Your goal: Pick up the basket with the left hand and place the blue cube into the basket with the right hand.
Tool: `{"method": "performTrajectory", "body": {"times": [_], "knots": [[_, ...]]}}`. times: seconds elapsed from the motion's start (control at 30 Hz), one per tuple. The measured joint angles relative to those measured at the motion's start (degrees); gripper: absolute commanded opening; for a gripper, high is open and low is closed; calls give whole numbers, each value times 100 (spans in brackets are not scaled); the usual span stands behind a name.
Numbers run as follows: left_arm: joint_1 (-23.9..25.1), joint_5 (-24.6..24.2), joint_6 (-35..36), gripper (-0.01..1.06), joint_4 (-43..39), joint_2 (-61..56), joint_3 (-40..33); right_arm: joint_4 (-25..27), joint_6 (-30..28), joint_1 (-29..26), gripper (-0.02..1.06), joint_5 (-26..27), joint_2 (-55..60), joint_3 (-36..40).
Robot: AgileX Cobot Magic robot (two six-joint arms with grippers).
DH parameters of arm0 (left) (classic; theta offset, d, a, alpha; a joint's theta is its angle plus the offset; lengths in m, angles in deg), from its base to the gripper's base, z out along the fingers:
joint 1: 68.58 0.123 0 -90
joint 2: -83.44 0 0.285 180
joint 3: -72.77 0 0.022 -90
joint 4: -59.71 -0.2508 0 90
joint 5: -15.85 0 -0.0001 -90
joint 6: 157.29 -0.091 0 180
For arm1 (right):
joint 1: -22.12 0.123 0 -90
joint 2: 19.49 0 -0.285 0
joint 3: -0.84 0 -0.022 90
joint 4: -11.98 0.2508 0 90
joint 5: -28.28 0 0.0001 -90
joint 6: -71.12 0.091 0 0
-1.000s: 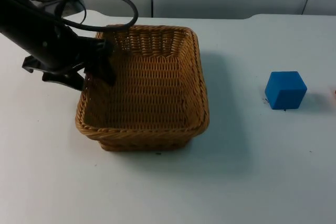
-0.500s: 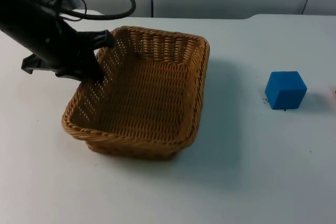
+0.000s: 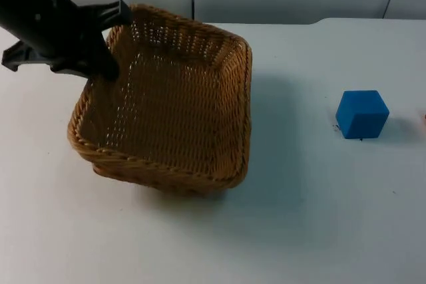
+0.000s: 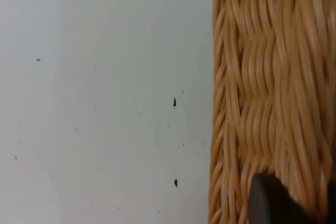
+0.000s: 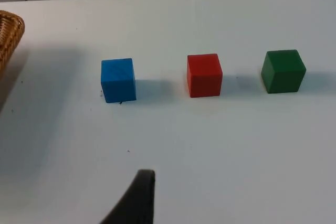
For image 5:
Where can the pale brown wicker basket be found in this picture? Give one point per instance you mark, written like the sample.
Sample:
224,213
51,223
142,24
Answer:
9,40

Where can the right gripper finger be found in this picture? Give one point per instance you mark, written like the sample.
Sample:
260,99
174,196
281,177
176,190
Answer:
136,203

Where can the green cube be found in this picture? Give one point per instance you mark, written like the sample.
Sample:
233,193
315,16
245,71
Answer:
283,72

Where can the blue cube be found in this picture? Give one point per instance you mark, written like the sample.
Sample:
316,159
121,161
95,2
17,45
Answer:
118,79

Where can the red cube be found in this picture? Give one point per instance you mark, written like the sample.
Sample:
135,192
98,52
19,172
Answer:
204,75

